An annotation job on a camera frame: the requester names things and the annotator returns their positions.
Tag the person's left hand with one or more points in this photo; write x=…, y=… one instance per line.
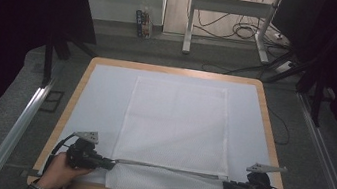
x=58, y=172

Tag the white power strip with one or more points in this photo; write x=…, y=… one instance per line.
x=284, y=67

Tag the white mesh laundry bag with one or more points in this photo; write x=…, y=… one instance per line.
x=175, y=126

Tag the rack of small bottles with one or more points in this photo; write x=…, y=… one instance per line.
x=143, y=23

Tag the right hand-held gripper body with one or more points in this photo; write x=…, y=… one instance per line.
x=257, y=188

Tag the black floor grille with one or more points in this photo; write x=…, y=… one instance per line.
x=51, y=101

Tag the white metal desk frame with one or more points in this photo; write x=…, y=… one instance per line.
x=230, y=6

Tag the black metal stand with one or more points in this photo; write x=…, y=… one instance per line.
x=48, y=63
x=317, y=103

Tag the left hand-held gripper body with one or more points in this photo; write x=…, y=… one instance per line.
x=81, y=154

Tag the wooden table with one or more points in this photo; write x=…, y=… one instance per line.
x=173, y=70

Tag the white table mat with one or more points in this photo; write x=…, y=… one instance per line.
x=101, y=104

